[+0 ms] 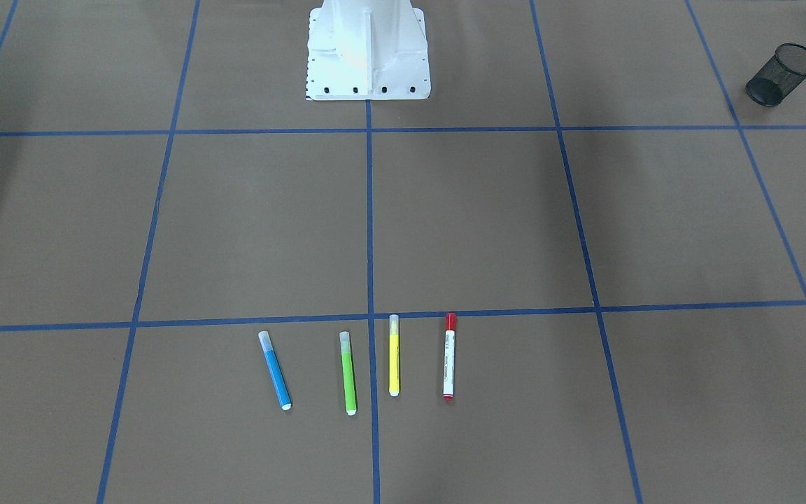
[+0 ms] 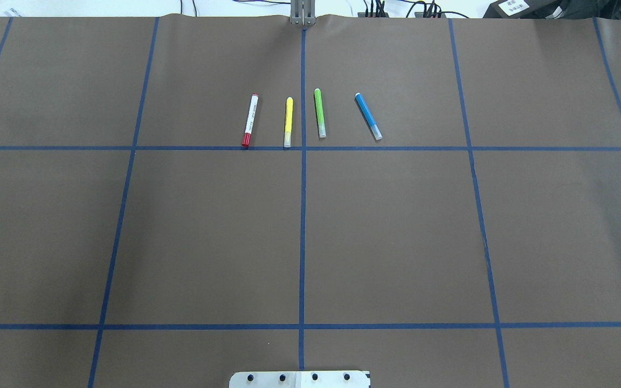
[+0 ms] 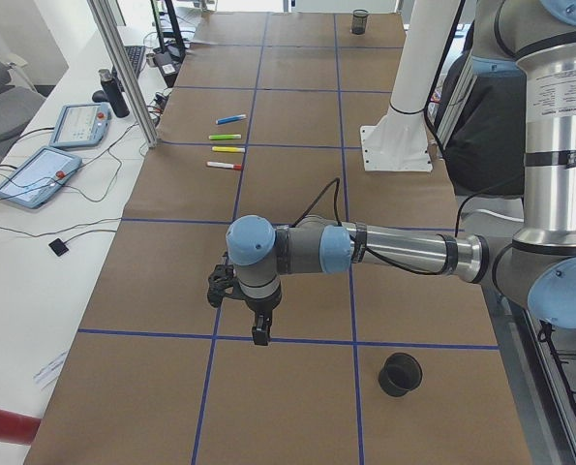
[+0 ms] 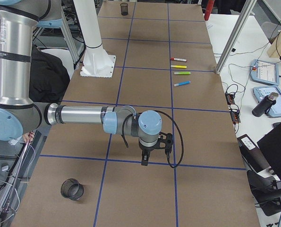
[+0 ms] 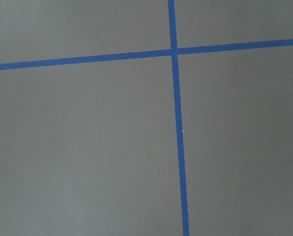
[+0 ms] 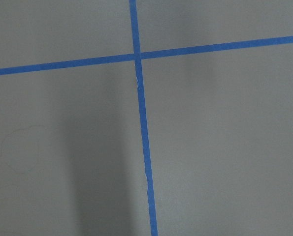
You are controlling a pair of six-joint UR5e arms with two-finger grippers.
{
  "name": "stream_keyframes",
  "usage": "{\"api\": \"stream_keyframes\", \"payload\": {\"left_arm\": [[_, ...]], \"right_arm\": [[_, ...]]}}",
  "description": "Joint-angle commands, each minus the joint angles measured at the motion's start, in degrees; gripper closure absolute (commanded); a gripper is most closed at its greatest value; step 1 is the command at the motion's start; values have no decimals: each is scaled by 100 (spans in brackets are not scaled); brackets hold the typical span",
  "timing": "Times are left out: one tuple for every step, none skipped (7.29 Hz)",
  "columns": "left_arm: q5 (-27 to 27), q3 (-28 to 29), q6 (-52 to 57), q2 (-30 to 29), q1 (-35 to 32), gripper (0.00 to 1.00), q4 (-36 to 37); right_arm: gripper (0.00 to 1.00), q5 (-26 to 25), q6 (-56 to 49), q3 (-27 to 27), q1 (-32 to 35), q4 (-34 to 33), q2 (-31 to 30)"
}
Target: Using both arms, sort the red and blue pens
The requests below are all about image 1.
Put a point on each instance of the blue marker pen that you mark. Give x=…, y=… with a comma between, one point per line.
x=275, y=371

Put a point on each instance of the black mesh pencil cup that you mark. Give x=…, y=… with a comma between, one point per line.
x=783, y=73

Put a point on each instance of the green highlighter pen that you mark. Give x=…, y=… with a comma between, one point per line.
x=348, y=373

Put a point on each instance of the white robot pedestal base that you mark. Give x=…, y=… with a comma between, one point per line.
x=367, y=50

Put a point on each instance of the red white marker pen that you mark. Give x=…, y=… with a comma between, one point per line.
x=448, y=381

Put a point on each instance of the yellow highlighter pen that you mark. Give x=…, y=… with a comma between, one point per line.
x=394, y=356

